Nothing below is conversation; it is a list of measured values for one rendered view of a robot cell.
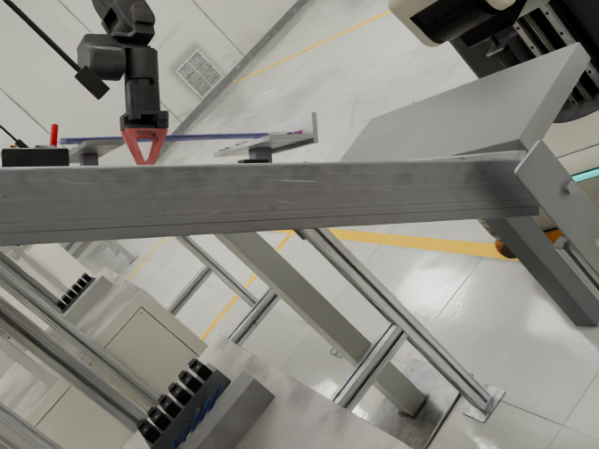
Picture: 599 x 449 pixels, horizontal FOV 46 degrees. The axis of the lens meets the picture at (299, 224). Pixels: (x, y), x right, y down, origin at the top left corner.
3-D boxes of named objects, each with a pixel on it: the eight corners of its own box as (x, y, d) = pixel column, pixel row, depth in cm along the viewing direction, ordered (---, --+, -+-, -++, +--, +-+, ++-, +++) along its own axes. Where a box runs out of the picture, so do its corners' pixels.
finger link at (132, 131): (128, 174, 116) (126, 115, 115) (121, 175, 122) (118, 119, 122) (170, 172, 118) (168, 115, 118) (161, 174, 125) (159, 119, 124)
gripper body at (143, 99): (129, 122, 113) (127, 75, 113) (119, 127, 123) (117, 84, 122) (169, 122, 116) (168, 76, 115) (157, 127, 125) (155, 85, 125)
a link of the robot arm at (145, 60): (163, 43, 118) (148, 49, 122) (123, 39, 114) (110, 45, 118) (165, 85, 118) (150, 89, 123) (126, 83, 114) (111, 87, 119)
